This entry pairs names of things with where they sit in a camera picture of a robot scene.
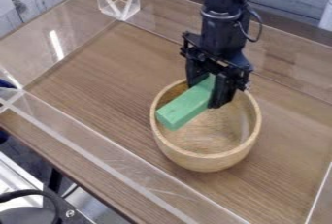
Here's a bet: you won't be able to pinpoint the black metal bracket with screw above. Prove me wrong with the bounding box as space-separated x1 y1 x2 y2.
41 185 96 224

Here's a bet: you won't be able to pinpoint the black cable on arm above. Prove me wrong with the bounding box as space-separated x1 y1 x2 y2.
235 4 264 44

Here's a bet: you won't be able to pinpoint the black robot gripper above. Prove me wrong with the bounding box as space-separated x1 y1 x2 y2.
180 9 252 109

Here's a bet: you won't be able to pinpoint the black cable lower left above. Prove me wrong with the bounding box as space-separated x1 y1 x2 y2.
0 188 62 224

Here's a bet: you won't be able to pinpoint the clear acrylic tray walls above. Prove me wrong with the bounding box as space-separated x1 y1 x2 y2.
0 0 332 224

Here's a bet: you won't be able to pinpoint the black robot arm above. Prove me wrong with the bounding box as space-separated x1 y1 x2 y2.
180 0 262 109

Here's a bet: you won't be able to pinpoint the black table leg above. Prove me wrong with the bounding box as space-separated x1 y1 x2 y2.
48 169 62 193

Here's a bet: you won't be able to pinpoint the brown wooden bowl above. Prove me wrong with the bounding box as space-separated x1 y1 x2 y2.
148 80 262 173

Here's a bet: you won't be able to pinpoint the green rectangular block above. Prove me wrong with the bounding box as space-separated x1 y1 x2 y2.
155 75 215 131

